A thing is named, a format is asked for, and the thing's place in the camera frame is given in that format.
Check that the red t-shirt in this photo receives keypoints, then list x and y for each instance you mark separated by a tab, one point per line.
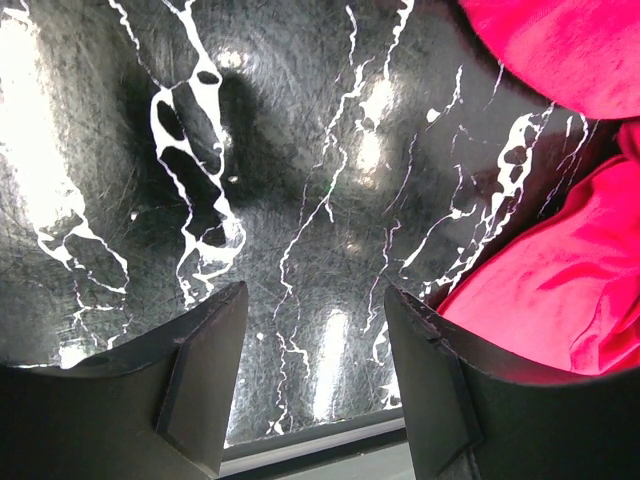
565	293

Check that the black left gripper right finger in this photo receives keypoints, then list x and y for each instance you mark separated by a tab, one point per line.
473	410

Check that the aluminium table edge rail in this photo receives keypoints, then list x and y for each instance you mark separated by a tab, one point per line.
343	438

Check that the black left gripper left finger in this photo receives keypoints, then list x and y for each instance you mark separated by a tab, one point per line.
155	407

